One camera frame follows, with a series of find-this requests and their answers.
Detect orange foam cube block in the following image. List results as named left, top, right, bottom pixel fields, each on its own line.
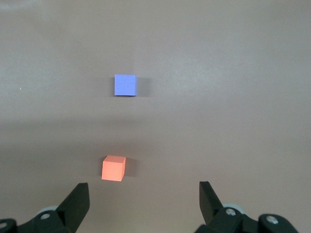
left=101, top=155, right=127, bottom=182

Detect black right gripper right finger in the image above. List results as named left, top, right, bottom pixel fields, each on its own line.
left=195, top=181, right=298, bottom=233

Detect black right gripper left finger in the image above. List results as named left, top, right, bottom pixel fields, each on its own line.
left=0, top=183, right=91, bottom=233

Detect purple foam cube block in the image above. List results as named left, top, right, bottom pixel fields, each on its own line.
left=114, top=74, right=138, bottom=97

